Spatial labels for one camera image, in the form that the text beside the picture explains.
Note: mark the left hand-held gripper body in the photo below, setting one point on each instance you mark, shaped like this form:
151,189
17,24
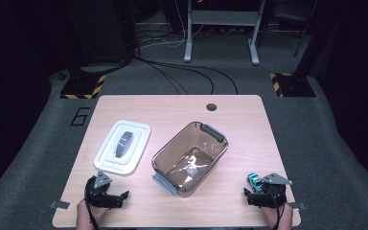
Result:
100,198

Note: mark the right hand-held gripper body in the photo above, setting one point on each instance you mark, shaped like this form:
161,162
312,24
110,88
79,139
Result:
273,196

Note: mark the teal toy car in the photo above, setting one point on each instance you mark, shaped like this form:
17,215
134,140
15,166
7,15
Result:
254,182

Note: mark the brown transparent storage box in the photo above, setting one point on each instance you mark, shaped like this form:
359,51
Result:
172,150

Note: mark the person's left hand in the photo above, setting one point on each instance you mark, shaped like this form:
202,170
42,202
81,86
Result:
83,214

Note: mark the person's right hand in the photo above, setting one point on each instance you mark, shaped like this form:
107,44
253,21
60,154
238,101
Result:
287,217

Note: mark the grey tape piece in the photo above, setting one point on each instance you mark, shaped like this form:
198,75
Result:
298,206
59,204

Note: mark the black base with yellow stripes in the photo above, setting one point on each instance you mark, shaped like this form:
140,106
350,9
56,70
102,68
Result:
295,85
81,86

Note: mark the white metal stand frame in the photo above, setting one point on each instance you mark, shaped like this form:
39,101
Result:
223,17

